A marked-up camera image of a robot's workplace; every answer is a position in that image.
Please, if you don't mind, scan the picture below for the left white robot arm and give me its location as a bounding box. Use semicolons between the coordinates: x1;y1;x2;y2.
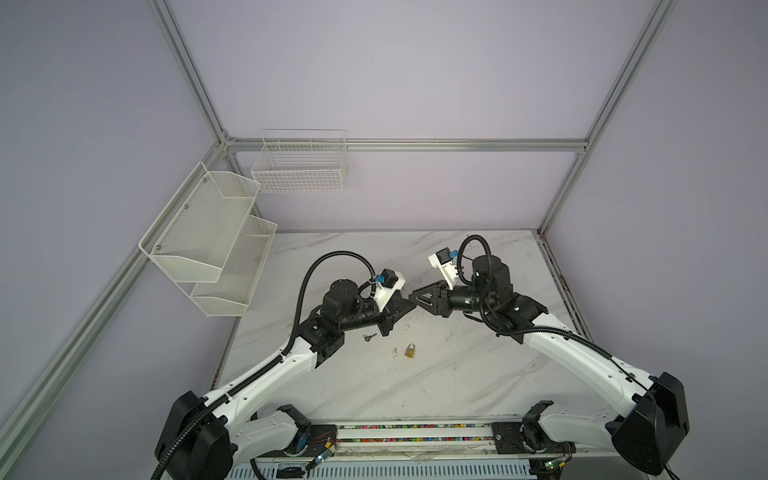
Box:
152;270;415;479

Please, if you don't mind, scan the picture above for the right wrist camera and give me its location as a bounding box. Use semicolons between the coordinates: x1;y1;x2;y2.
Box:
428;247;459;290

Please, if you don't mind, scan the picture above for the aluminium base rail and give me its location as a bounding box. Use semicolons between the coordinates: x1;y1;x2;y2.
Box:
260;405;629;461

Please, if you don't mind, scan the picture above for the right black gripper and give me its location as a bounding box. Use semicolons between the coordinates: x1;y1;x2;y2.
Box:
406;277;491;319

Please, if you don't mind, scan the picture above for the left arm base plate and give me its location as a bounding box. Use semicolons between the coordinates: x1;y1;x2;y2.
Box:
281;424;338;457

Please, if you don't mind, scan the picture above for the left black corrugated cable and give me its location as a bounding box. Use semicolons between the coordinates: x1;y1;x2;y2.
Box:
149;250;379;480

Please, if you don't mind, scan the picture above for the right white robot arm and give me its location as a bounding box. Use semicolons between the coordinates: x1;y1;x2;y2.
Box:
409;249;690;476

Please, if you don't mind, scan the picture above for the lower white mesh shelf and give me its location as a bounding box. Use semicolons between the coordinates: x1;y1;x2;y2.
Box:
190;215;277;317

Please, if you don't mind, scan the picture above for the upper white mesh shelf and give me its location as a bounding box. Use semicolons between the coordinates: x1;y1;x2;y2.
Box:
138;163;260;283

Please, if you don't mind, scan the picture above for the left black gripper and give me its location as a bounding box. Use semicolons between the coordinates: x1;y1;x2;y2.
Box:
340;296;416;337

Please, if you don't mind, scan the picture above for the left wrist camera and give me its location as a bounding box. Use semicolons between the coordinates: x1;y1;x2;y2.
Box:
372;269;406;312

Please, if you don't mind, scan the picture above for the white wire basket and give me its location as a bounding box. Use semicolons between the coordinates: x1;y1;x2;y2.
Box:
251;129;348;194

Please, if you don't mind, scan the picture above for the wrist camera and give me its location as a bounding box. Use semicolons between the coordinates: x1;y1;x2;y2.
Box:
428;247;459;290
372;269;406;312

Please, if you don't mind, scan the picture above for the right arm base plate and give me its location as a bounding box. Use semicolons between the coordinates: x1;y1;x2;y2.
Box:
491;421;575;455

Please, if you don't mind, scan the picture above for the white mesh shelf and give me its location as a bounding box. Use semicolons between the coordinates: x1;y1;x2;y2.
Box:
138;163;260;283
190;215;277;317

